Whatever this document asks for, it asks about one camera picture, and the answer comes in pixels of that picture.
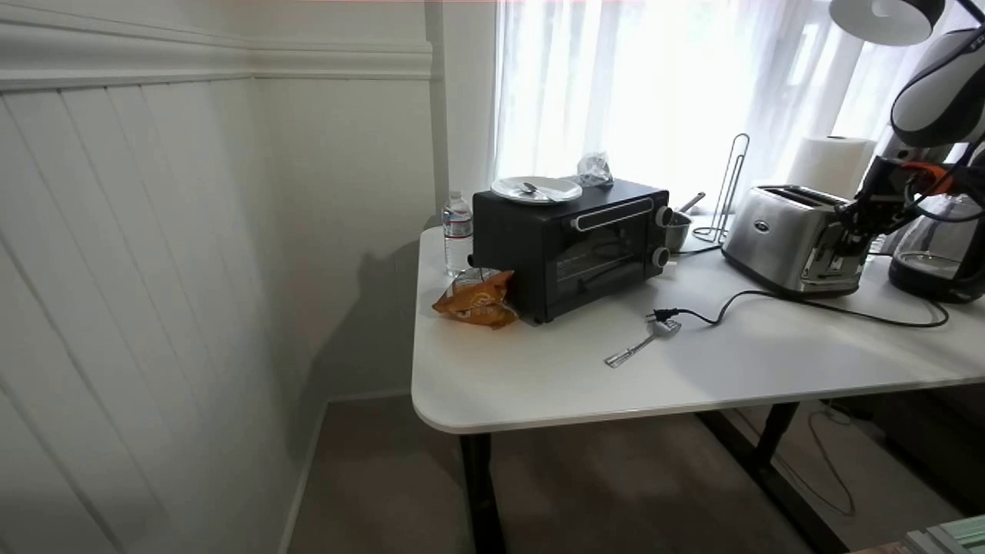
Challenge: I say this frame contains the silver two-slot toaster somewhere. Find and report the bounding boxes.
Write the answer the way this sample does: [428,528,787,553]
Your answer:
[721,185,875,299]

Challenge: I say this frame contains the toaster oven door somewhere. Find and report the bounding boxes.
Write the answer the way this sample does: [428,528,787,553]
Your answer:
[533,199,670,315]

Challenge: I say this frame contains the black toaster oven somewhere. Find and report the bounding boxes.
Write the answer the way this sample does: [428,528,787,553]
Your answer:
[471,178,675,325]

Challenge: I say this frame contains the white paper towel roll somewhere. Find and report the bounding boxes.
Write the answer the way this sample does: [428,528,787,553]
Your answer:
[785,135,879,202]

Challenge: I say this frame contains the glass electric kettle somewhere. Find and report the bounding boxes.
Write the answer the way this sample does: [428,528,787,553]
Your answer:
[888,192,985,304]

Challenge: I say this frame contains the small metal pot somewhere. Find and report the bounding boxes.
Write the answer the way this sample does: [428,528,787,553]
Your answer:
[665,192,707,254]

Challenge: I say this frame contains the white sheer curtain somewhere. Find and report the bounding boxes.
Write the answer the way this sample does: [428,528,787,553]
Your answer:
[492,0,985,212]

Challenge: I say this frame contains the silver metal utensil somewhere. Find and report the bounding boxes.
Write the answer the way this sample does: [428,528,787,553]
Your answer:
[604,319,683,369]

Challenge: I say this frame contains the crumpled clear plastic wrap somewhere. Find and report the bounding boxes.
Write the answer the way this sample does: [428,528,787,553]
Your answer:
[576,151,615,189]

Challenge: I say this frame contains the white plate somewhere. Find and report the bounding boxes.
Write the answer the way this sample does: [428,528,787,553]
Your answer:
[491,176,584,205]

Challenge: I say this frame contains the pale green stack of boards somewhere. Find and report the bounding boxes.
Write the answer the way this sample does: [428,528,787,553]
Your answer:
[907,513,985,554]

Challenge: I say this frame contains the orange snack bag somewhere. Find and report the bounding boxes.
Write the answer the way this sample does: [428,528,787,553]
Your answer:
[432,269,519,331]

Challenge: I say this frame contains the clear water bottle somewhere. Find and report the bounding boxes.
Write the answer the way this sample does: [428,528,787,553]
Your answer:
[442,191,475,277]

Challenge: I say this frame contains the wire paper towel holder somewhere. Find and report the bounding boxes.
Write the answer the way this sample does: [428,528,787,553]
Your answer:
[692,132,752,246]

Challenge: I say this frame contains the black power cable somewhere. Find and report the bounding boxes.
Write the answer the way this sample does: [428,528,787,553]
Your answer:
[645,289,950,330]

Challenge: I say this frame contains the grey cable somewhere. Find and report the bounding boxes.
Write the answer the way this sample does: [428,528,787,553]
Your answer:
[803,403,858,519]

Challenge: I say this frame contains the toaster oven door handle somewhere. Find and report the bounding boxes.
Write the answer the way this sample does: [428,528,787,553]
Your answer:
[570,198,656,232]

